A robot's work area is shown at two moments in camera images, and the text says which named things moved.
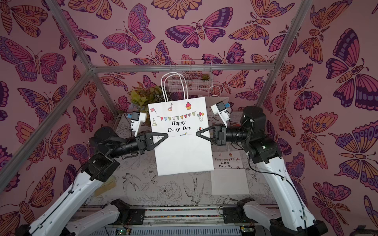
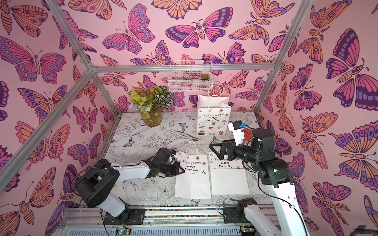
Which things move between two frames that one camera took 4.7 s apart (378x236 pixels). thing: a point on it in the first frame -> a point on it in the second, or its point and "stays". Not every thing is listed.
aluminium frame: [90, 68] stays
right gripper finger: [198, 133] -> [219, 144]
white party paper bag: [228, 176] stays
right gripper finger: [199, 134] -> [218, 149]
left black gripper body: [141, 145] -> [169, 169]
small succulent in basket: [205, 76] stays
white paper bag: [184, 151] -> [195, 182]
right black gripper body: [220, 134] -> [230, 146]
